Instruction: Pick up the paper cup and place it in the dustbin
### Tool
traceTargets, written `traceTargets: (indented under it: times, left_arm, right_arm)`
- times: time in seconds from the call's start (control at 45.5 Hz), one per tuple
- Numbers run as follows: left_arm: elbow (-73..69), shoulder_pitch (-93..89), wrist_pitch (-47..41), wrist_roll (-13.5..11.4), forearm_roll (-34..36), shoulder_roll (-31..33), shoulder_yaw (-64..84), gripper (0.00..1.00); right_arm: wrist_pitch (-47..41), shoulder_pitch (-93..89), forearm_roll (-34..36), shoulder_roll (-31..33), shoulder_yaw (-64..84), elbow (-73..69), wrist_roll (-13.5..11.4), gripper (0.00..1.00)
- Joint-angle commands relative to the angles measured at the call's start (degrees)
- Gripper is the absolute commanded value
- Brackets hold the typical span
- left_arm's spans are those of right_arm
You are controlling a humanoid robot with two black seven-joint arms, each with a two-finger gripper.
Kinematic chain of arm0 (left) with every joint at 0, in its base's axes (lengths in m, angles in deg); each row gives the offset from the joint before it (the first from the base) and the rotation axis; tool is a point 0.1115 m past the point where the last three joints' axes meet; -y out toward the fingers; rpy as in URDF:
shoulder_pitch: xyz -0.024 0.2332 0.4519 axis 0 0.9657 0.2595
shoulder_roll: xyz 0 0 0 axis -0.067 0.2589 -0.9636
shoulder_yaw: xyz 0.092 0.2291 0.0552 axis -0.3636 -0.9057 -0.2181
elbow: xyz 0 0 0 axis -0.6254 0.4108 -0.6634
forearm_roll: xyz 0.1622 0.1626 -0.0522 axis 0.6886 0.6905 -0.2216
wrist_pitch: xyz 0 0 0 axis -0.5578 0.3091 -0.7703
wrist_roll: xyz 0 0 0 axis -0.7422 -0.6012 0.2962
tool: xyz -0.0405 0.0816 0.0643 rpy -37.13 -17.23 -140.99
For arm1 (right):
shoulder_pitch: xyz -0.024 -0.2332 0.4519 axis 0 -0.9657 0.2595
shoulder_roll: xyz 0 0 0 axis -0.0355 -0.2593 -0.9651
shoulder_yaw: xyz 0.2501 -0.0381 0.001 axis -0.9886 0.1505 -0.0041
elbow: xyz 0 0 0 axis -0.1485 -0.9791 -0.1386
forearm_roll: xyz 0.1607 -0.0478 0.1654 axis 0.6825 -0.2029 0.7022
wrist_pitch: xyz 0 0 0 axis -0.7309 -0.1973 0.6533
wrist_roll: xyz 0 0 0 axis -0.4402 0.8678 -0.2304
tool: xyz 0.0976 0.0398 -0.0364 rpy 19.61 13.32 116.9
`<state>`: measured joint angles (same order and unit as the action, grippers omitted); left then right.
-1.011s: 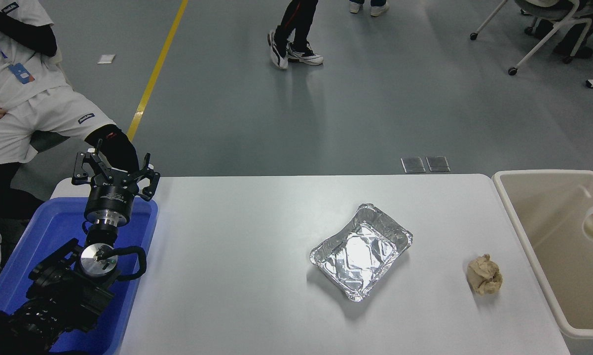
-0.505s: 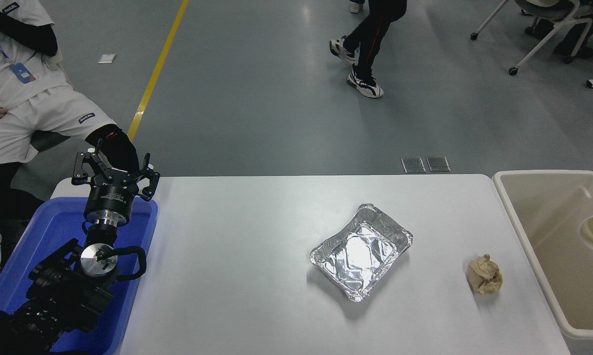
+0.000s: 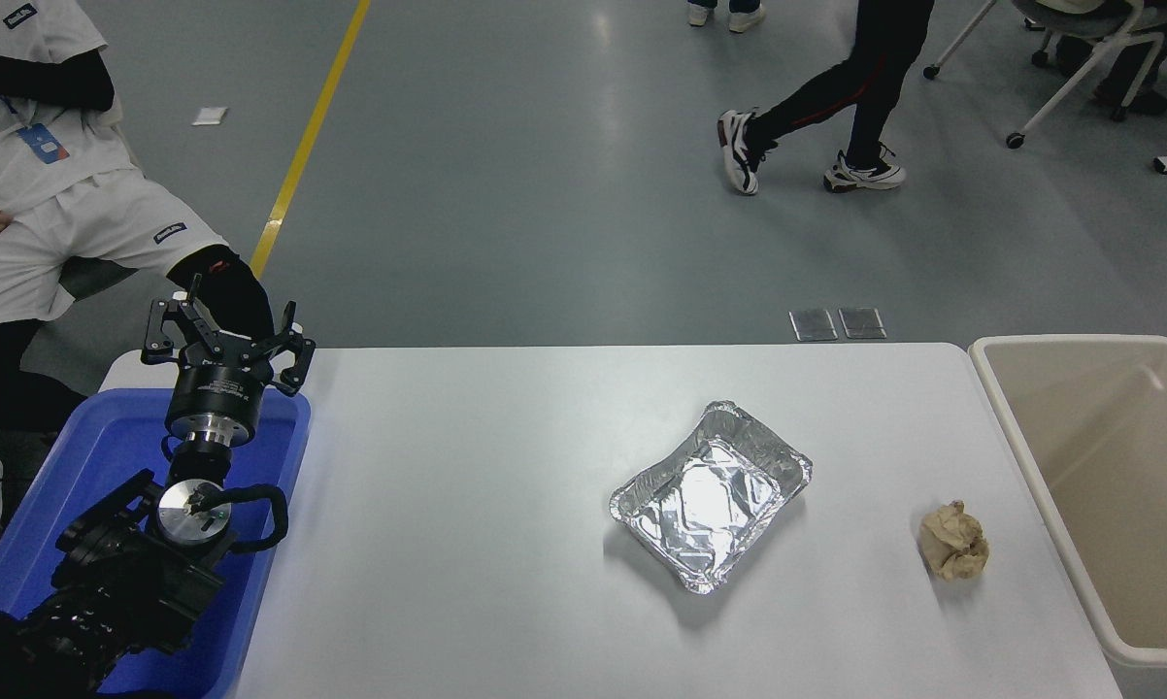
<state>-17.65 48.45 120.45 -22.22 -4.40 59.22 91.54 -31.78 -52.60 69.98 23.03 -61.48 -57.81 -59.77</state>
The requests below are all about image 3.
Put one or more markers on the person's left forearm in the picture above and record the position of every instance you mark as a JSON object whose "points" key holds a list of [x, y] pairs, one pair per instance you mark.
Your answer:
{"points": [[40, 80]]}

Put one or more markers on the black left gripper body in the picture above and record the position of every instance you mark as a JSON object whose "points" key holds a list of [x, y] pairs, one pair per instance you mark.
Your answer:
{"points": [[216, 388]]}

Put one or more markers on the blue id badge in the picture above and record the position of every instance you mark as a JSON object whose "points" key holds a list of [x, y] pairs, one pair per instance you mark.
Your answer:
{"points": [[42, 143]]}

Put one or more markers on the small white floor card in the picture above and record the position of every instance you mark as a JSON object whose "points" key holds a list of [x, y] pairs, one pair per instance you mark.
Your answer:
{"points": [[210, 115]]}

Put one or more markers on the white wheeled chair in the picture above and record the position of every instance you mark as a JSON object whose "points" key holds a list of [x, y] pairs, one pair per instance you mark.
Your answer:
{"points": [[1079, 21]]}

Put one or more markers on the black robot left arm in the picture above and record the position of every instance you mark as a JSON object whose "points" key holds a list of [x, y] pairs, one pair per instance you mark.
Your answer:
{"points": [[117, 573]]}

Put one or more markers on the metal floor plate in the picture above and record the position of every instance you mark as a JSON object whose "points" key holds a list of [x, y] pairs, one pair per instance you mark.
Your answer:
{"points": [[862, 322], [813, 325]]}

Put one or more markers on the silver foil tray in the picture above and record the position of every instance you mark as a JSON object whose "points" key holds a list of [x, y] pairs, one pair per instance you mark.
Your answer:
{"points": [[710, 495]]}

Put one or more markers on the crumpled tan paper ball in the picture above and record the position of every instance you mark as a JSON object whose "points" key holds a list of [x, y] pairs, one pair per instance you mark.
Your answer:
{"points": [[952, 542]]}

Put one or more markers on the blue plastic tray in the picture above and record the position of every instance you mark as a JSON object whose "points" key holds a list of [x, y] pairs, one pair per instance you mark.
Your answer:
{"points": [[88, 447]]}

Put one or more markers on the grey chair seat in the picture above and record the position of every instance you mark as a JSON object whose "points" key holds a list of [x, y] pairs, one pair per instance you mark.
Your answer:
{"points": [[93, 277]]}

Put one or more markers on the large pale plastic bin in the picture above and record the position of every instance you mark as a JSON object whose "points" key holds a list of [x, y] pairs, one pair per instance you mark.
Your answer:
{"points": [[1108, 466]]}

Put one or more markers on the person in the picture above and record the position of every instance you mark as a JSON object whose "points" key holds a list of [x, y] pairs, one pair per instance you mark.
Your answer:
{"points": [[744, 17], [1127, 97], [59, 223], [875, 78]]}

